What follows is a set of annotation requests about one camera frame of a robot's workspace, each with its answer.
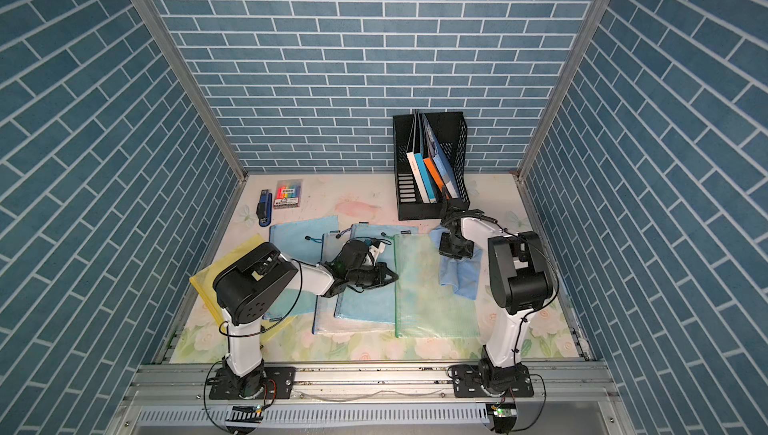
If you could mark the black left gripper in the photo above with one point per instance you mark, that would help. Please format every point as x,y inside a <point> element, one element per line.
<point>380,270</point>

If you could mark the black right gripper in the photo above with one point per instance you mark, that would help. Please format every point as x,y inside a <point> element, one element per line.
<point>443,250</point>

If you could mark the green mesh document bag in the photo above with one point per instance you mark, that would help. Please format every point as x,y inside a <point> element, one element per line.
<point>424,308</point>

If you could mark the light blue cleaning cloth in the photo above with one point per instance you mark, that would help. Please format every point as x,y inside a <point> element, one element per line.
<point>462,275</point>

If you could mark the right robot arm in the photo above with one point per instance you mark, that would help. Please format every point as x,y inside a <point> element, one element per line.
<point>518,276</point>

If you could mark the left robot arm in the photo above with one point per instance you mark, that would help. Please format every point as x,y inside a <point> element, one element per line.
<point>244,358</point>

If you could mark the light blue document bag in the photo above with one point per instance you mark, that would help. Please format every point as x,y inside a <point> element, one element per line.
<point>377,305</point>

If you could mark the clear grey document bag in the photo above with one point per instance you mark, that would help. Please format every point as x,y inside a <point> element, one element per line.
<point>324,321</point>

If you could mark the blue mesh document bag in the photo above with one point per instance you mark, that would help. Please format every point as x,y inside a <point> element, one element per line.
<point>300,240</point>

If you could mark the yellow mesh document bag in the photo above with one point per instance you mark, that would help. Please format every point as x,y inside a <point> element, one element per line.
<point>210,279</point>

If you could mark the teal book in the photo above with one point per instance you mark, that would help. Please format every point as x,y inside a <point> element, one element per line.
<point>426,178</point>

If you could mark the orange book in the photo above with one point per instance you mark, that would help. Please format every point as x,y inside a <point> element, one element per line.
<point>437,179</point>

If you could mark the blue folder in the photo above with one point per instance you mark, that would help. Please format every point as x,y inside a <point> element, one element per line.
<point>439,157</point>

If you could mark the white book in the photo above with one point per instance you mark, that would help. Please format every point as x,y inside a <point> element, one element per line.
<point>417,177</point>

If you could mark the black mesh file holder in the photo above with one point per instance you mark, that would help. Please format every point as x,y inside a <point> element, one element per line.
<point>452,132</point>

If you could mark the box of coloured markers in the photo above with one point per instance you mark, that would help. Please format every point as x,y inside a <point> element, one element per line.
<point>287,194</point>

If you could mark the blue black stapler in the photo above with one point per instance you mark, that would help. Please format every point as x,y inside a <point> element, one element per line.
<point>264,208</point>

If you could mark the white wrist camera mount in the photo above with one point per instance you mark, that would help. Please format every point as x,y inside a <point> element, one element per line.
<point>377,247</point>

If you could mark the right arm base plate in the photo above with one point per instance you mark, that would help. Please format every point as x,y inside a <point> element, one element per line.
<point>492,382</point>

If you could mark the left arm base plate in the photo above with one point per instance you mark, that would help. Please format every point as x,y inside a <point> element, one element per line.
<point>267,383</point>

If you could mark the aluminium front rail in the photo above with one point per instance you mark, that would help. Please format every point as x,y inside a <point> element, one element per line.
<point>553,397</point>

